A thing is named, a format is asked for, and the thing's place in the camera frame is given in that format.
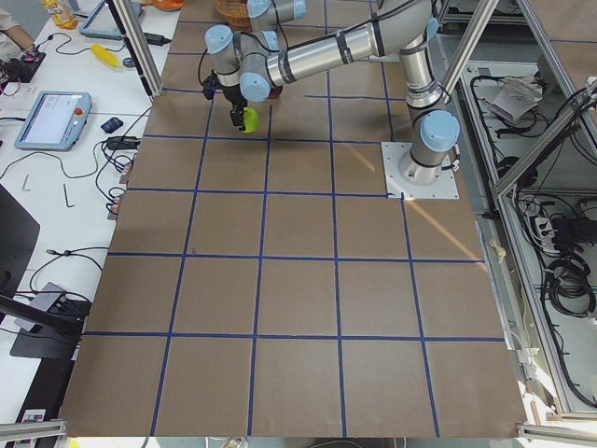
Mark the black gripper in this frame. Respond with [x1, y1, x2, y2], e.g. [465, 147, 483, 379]
[202, 70, 247, 132]

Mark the green apple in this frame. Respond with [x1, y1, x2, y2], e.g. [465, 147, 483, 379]
[243, 106, 260, 133]

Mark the dark red apple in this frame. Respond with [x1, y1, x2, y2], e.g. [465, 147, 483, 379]
[268, 86, 284, 99]

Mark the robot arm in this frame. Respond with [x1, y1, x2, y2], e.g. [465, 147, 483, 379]
[246, 0, 307, 22]
[201, 1, 460, 179]

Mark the woven wicker basket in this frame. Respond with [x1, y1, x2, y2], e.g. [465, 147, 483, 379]
[215, 0, 251, 29]

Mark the dark checkered pouch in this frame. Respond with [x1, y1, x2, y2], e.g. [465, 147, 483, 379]
[101, 117, 124, 134]

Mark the orange object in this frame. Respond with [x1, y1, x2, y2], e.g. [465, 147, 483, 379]
[151, 0, 185, 12]

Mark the yellow banana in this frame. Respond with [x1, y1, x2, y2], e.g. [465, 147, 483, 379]
[90, 44, 121, 70]

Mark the teach pendant tablet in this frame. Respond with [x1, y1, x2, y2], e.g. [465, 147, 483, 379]
[79, 1, 122, 40]
[14, 91, 92, 152]

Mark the black monitor stand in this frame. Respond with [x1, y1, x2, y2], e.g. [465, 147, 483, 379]
[1, 189, 90, 359]

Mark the aluminium frame post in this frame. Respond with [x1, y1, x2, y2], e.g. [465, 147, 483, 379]
[106, 0, 164, 98]

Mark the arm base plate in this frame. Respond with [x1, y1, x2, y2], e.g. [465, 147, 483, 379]
[381, 142, 459, 201]

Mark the power strip with cables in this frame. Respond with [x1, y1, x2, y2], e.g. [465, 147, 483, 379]
[529, 210, 596, 256]

